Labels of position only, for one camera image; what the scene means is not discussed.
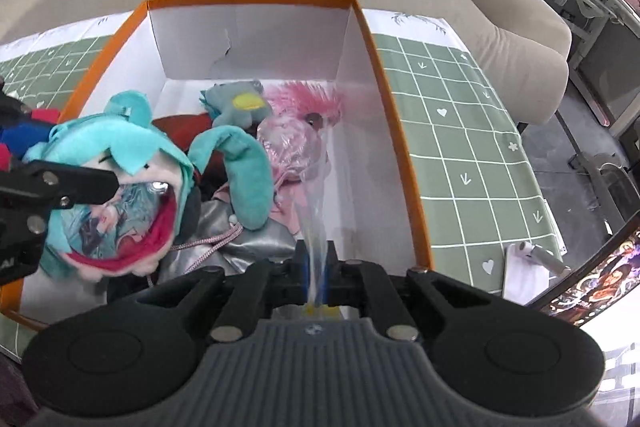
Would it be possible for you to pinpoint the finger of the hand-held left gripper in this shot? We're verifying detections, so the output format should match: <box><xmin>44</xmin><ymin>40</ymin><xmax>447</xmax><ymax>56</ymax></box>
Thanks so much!
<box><xmin>0</xmin><ymin>159</ymin><xmax>122</xmax><ymax>211</ymax></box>
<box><xmin>0</xmin><ymin>92</ymin><xmax>53</xmax><ymax>152</ymax></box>

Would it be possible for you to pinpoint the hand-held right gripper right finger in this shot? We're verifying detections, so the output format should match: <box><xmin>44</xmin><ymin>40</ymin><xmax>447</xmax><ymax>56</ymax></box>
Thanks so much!
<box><xmin>320</xmin><ymin>241</ymin><xmax>482</xmax><ymax>343</ymax></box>

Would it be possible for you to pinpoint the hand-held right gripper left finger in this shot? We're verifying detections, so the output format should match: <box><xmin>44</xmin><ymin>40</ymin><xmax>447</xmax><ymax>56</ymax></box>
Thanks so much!
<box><xmin>150</xmin><ymin>239</ymin><xmax>307</xmax><ymax>343</ymax></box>

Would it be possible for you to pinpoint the teal plush doll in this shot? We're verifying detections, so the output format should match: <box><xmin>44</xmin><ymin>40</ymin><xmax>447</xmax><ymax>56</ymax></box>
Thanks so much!
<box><xmin>22</xmin><ymin>91</ymin><xmax>276</xmax><ymax>280</ymax></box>

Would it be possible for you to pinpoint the pink plush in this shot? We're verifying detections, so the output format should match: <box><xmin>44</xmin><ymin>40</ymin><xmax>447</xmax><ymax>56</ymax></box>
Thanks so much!
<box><xmin>256</xmin><ymin>81</ymin><xmax>346</xmax><ymax>303</ymax></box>

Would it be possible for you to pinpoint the orange cardboard box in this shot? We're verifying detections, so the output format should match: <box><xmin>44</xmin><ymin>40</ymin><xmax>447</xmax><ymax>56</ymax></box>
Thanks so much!
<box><xmin>0</xmin><ymin>0</ymin><xmax>436</xmax><ymax>333</ymax></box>

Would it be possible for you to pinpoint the silver fabric bag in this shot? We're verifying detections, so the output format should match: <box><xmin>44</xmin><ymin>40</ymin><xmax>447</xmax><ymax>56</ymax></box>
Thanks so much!
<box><xmin>107</xmin><ymin>197</ymin><xmax>301</xmax><ymax>303</ymax></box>

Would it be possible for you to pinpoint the grey-blue bird plush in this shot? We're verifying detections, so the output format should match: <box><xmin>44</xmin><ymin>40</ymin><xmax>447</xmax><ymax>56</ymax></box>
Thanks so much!
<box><xmin>200</xmin><ymin>79</ymin><xmax>273</xmax><ymax>128</ymax></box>

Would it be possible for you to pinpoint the green checked tablecloth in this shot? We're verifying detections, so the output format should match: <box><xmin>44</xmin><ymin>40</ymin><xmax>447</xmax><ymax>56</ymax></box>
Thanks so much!
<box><xmin>0</xmin><ymin>7</ymin><xmax>566</xmax><ymax>360</ymax></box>

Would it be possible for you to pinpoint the white paper sheet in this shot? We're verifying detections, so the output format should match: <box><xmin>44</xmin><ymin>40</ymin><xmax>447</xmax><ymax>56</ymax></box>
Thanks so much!
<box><xmin>502</xmin><ymin>244</ymin><xmax>551</xmax><ymax>308</ymax></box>

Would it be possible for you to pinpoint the white cylindrical device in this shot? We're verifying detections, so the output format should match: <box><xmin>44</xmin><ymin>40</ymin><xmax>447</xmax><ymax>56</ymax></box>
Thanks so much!
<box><xmin>517</xmin><ymin>242</ymin><xmax>571</xmax><ymax>275</ymax></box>

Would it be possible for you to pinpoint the printed display screen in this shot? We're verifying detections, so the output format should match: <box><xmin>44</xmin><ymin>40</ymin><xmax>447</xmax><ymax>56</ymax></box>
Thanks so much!
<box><xmin>532</xmin><ymin>212</ymin><xmax>640</xmax><ymax>328</ymax></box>

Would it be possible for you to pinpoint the black office chair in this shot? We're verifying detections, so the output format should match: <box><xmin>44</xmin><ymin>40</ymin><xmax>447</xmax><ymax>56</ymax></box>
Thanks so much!
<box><xmin>570</xmin><ymin>152</ymin><xmax>640</xmax><ymax>238</ymax></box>

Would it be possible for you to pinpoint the pink braided cord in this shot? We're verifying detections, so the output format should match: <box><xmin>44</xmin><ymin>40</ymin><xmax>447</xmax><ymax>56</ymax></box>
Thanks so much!
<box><xmin>147</xmin><ymin>224</ymin><xmax>243</xmax><ymax>288</ymax></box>

